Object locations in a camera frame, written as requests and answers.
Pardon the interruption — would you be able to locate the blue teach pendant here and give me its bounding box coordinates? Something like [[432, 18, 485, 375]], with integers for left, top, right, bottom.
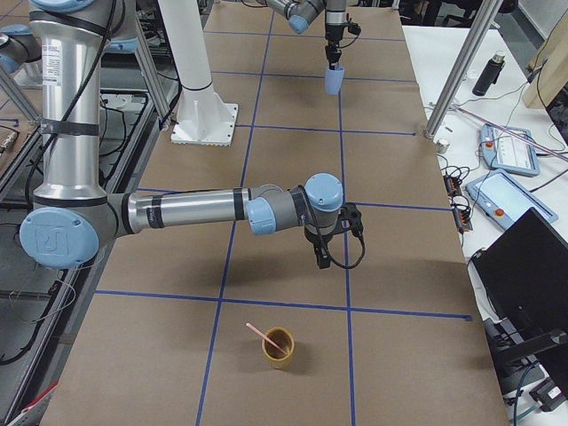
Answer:
[[466, 170, 558, 230], [479, 124, 540, 177]]

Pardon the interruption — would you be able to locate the reacher grabber stick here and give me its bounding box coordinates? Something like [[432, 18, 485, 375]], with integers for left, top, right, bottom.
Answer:
[[451, 106, 568, 162]]

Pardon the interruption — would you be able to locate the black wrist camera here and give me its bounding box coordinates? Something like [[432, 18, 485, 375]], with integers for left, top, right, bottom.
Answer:
[[338, 202, 364, 238]]

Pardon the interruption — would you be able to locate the black water bottle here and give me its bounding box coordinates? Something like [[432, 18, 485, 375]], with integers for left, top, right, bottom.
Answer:
[[472, 51, 506, 97]]

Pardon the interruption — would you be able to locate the far blue teach pendant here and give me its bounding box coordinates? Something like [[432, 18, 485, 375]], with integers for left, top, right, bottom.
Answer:
[[479, 124, 540, 177]]

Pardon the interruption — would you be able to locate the pink chopstick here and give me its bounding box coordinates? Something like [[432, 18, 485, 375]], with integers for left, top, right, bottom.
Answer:
[[245, 322, 288, 355]]

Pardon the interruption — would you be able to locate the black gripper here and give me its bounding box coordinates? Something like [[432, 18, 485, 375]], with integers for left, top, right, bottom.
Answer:
[[304, 224, 341, 269], [325, 43, 342, 67]]

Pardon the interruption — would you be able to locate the light blue plastic cup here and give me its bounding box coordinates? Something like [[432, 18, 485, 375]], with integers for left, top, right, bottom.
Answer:
[[324, 65, 344, 96]]

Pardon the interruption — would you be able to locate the near blue teach pendant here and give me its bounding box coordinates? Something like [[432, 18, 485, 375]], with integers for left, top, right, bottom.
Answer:
[[466, 170, 558, 230]]

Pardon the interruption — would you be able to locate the black laptop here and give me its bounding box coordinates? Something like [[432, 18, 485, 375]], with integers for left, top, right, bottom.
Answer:
[[473, 208, 567, 392]]

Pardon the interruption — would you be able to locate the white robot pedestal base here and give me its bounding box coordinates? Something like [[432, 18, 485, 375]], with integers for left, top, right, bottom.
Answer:
[[159, 0, 239, 146]]

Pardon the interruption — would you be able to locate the aluminium frame post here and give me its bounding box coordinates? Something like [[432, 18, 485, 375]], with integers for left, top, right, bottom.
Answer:
[[424, 0, 503, 140]]

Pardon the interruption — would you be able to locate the yellow wooden cup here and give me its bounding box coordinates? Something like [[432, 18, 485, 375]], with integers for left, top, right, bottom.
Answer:
[[262, 327, 295, 370]]

